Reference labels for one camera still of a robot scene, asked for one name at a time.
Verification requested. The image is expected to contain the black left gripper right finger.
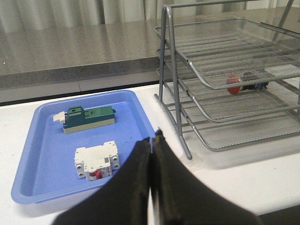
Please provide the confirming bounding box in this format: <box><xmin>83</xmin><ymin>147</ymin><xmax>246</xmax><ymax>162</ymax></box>
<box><xmin>150</xmin><ymin>129</ymin><xmax>263</xmax><ymax>225</ymax></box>

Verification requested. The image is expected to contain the red emergency push button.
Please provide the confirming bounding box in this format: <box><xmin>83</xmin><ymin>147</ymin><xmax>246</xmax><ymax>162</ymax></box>
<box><xmin>225</xmin><ymin>71</ymin><xmax>270</xmax><ymax>95</ymax></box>

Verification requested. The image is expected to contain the grey stone counter ledge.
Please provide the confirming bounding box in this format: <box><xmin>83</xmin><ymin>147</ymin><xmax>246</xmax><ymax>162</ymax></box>
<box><xmin>0</xmin><ymin>20</ymin><xmax>160</xmax><ymax>105</ymax></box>

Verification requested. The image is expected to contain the silver mesh tiered rack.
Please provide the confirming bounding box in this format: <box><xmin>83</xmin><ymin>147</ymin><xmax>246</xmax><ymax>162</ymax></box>
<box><xmin>155</xmin><ymin>0</ymin><xmax>300</xmax><ymax>159</ymax></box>

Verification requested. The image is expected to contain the blue plastic tray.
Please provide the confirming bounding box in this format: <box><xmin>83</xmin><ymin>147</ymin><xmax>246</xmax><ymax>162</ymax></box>
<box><xmin>11</xmin><ymin>90</ymin><xmax>154</xmax><ymax>204</ymax></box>

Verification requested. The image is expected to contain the green terminal block component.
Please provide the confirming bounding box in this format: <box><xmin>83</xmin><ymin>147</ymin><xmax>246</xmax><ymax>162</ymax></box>
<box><xmin>53</xmin><ymin>106</ymin><xmax>116</xmax><ymax>134</ymax></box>

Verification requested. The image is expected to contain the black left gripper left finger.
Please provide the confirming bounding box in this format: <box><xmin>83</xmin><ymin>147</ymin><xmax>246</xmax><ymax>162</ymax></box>
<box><xmin>53</xmin><ymin>138</ymin><xmax>151</xmax><ymax>225</ymax></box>

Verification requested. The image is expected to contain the white circuit breaker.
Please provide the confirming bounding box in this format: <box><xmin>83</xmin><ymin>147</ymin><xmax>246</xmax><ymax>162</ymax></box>
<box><xmin>74</xmin><ymin>141</ymin><xmax>120</xmax><ymax>182</ymax></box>

